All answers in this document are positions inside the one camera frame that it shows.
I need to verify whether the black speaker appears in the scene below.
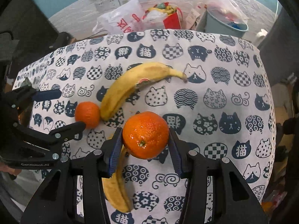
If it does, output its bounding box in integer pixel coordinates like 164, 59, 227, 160
53, 32, 73, 49

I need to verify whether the banana with sticker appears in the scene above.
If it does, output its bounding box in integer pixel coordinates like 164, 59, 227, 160
100, 62, 187, 121

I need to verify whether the cat pattern tablecloth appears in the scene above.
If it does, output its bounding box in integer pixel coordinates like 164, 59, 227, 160
13, 28, 277, 224

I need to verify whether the blue trash bin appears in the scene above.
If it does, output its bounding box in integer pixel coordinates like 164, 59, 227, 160
205, 11, 248, 38

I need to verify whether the large orange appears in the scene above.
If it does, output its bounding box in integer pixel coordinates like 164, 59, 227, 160
122, 111, 169, 159

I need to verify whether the white kettle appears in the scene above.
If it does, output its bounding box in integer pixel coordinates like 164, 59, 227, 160
255, 29, 268, 39

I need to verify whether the wall socket strip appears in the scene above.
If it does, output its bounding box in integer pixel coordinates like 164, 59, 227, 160
95, 0, 147, 12

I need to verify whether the white plastic shopping bag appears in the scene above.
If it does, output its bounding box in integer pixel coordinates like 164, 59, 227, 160
92, 0, 145, 34

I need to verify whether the small tangerine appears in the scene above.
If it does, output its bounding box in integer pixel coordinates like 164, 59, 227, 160
75, 101, 100, 129

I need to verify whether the black hanging cloth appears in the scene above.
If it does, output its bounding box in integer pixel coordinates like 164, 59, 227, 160
1, 0, 58, 64

